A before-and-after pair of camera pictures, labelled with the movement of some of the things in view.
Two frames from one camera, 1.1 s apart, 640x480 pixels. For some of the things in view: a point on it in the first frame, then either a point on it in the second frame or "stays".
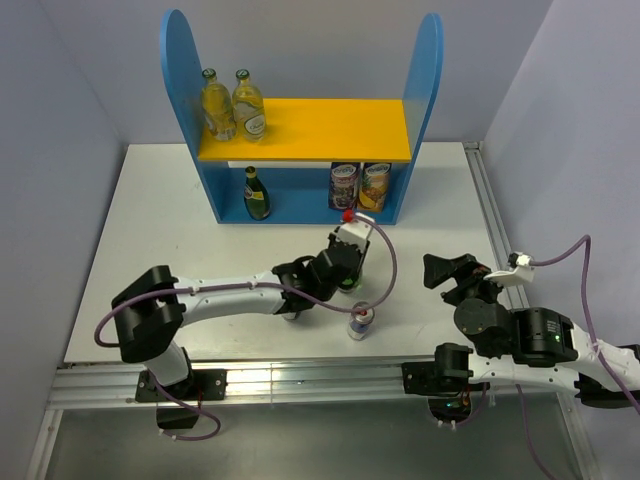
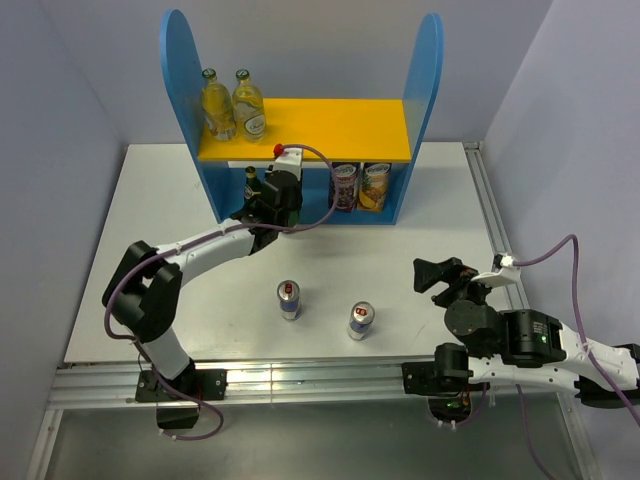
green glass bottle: [352, 285] to [293, 218]
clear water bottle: [217, 107] stays
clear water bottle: [248, 109] stays
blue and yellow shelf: [303, 137] stays
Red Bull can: [359, 326] stays
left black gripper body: [357, 267] to [296, 205]
